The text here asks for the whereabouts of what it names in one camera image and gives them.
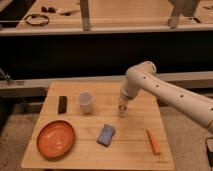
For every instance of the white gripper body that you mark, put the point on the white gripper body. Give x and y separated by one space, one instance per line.
125 97

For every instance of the small clear bottle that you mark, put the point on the small clear bottle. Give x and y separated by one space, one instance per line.
123 111

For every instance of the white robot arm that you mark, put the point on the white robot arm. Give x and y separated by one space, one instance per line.
142 76

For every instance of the translucent plastic cup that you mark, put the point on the translucent plastic cup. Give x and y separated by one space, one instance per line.
85 100

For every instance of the blue sponge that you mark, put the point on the blue sponge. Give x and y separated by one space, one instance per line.
106 135

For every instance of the orange carrot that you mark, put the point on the orange carrot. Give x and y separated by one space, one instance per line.
154 144

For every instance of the dark brown block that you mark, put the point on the dark brown block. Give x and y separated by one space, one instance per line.
62 106

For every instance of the orange plate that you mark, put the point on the orange plate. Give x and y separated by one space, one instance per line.
55 139

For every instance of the small dark objects on bench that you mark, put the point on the small dark objects on bench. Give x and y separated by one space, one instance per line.
50 9

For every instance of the metal clamp at left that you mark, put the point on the metal clamp at left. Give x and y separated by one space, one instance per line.
9 80

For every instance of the grey metal post left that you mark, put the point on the grey metal post left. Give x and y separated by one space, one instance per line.
84 7

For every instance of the grey metal post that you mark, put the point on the grey metal post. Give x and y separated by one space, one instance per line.
84 7
187 8

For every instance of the grey metal post right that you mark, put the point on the grey metal post right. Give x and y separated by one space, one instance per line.
187 8

